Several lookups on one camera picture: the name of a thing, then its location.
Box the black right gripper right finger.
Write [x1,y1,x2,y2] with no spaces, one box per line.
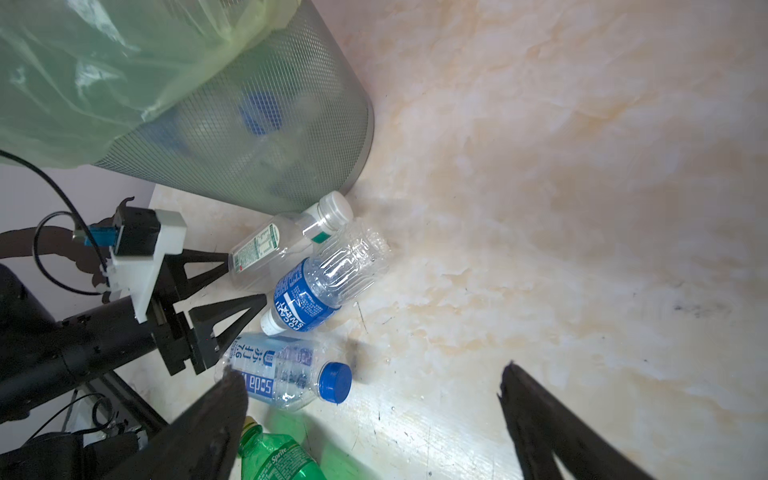
[498,362,650,479]

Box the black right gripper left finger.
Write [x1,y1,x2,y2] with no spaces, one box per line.
[106,372,248,479]

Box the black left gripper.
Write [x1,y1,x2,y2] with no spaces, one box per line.
[59,248,269,378]

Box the clear bottle green white label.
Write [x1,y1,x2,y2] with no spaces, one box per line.
[228,191,354,293]

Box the clear bottle blue text label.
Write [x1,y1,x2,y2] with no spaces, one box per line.
[214,332,353,411]

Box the Pocari Sweat clear bottle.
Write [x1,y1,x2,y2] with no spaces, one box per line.
[260,219,392,336]

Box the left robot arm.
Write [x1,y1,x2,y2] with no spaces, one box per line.
[1,250,268,422]

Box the grey mesh waste bin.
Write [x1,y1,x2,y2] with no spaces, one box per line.
[99,1,374,214]

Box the green plastic bin liner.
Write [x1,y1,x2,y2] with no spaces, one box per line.
[1,0,299,168]

